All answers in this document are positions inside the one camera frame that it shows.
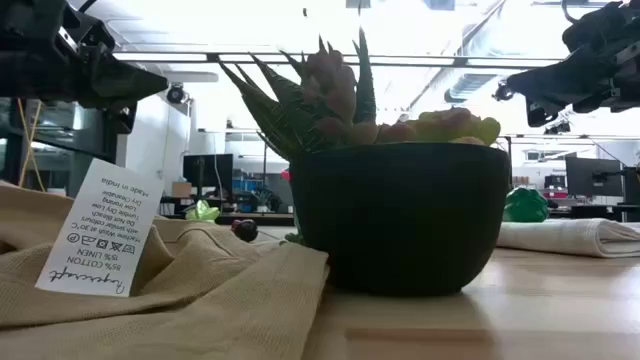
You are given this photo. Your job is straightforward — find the black office desk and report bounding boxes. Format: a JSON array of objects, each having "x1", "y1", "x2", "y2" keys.
[{"x1": 547, "y1": 202, "x2": 640, "y2": 224}]

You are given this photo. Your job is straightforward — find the dark green vegetable toy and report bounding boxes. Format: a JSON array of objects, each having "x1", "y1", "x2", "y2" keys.
[{"x1": 502, "y1": 186, "x2": 550, "y2": 224}]

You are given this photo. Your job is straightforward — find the succulent plant in black bowl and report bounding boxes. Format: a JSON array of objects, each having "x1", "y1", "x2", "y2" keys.
[{"x1": 217, "y1": 27, "x2": 512, "y2": 297}]

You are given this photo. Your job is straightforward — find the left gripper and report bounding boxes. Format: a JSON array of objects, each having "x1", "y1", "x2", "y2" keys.
[{"x1": 47, "y1": 9, "x2": 169, "y2": 109}]

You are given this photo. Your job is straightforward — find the black ceiling track light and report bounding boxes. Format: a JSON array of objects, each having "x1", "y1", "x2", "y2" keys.
[
  {"x1": 543, "y1": 119, "x2": 572, "y2": 136},
  {"x1": 492, "y1": 79, "x2": 516, "y2": 103}
]

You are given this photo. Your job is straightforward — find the light green lettuce toy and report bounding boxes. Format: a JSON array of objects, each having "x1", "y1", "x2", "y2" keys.
[{"x1": 184, "y1": 199, "x2": 222, "y2": 224}]

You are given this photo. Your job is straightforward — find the yellow cable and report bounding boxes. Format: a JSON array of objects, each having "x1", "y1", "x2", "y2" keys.
[{"x1": 17, "y1": 97, "x2": 46, "y2": 194}]

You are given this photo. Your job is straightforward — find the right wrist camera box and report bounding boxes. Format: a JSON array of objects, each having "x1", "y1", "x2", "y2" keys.
[{"x1": 524, "y1": 97, "x2": 560, "y2": 128}]

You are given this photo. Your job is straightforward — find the round black ceiling spotlight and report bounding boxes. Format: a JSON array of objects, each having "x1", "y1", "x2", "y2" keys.
[{"x1": 165, "y1": 83, "x2": 189, "y2": 105}]

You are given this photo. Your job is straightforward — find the dark framed glass partition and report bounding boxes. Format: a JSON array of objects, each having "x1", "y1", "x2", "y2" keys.
[{"x1": 0, "y1": 97, "x2": 126, "y2": 196}]

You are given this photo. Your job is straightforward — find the white plaid dish towel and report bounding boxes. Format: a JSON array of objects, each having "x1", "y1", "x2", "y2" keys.
[{"x1": 495, "y1": 217, "x2": 640, "y2": 260}]

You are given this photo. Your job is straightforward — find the overhead frame crossbeam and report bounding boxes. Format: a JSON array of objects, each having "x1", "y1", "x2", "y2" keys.
[{"x1": 112, "y1": 51, "x2": 566, "y2": 70}]

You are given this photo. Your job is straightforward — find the white care label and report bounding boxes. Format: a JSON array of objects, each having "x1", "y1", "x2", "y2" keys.
[{"x1": 34, "y1": 157, "x2": 166, "y2": 298}]

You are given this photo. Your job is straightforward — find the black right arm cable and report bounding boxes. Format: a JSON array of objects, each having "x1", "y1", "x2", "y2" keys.
[{"x1": 560, "y1": 0, "x2": 581, "y2": 25}]

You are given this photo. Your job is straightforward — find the black computer monitor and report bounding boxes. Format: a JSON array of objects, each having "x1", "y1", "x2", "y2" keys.
[
  {"x1": 622, "y1": 166, "x2": 640, "y2": 206},
  {"x1": 182, "y1": 153, "x2": 235, "y2": 190},
  {"x1": 565, "y1": 156, "x2": 624, "y2": 198}
]

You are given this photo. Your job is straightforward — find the black table rig frame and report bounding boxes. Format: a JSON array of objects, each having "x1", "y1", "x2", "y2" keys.
[{"x1": 159, "y1": 212, "x2": 296, "y2": 227}]

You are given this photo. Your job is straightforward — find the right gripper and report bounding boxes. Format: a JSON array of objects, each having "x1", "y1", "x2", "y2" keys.
[{"x1": 506, "y1": 34, "x2": 640, "y2": 114}]

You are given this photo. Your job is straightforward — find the dark cherry toy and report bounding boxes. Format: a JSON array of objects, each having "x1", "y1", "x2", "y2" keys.
[{"x1": 230, "y1": 218, "x2": 260, "y2": 244}]

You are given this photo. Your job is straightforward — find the beige linen cloth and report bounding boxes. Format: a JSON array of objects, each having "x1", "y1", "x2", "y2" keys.
[{"x1": 0, "y1": 179, "x2": 331, "y2": 360}]

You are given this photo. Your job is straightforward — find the blue storage bins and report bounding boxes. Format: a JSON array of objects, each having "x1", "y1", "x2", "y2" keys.
[{"x1": 232, "y1": 177, "x2": 266, "y2": 194}]

